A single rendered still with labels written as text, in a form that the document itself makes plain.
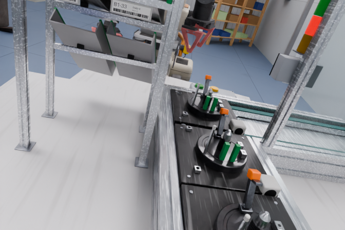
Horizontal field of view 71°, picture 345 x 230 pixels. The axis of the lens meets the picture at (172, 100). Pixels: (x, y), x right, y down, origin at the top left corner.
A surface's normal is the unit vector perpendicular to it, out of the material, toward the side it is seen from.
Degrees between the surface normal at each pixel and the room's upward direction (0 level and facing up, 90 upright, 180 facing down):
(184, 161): 0
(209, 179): 0
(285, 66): 90
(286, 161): 90
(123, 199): 0
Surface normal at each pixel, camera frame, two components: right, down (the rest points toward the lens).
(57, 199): 0.23, -0.87
